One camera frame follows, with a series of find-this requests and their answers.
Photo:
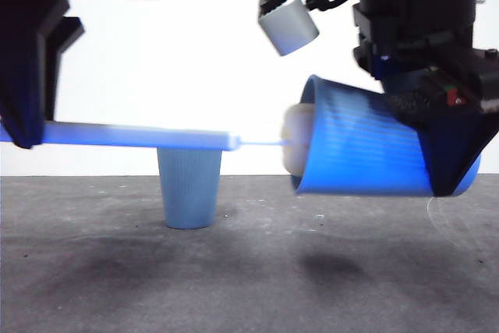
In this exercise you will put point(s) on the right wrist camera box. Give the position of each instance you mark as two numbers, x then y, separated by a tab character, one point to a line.
290	29

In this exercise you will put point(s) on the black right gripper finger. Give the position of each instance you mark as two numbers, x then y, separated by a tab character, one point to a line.
448	153

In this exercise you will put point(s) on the blue ribbed plastic cup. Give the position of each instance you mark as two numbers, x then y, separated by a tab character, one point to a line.
190	192
351	146

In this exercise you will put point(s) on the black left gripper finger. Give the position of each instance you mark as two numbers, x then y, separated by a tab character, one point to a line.
27	87

